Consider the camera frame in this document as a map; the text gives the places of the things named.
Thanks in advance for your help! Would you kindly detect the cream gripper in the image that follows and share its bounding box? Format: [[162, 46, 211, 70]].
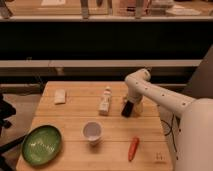
[[124, 99, 143, 117]]

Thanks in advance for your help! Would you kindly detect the black eraser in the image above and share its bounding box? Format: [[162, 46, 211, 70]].
[[122, 102, 133, 117]]

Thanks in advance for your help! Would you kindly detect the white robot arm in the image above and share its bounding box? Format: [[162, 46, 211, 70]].
[[125, 68, 213, 171]]

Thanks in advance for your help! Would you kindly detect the green ceramic plate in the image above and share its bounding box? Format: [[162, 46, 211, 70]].
[[21, 125, 62, 166]]

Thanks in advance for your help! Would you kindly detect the white glue bottle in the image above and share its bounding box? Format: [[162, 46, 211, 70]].
[[98, 86, 112, 116]]

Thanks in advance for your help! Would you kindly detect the orange carrot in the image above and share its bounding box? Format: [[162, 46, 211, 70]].
[[128, 137, 140, 162]]

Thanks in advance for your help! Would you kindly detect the white cloth sponge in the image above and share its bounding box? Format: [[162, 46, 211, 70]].
[[54, 89, 66, 104]]

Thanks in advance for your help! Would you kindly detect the black office chair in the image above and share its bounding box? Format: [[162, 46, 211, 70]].
[[0, 93, 26, 171]]

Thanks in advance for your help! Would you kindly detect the black cable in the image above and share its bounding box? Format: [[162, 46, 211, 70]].
[[160, 113, 183, 161]]

